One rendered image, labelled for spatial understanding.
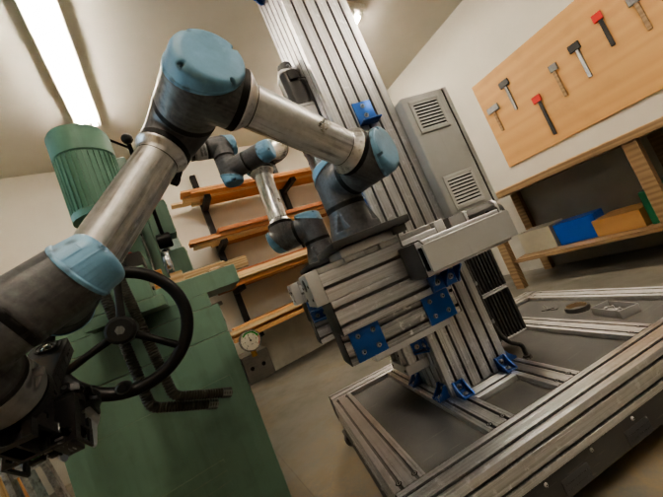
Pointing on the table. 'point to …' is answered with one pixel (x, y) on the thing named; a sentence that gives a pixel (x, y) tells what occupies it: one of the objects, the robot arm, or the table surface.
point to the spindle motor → (81, 166)
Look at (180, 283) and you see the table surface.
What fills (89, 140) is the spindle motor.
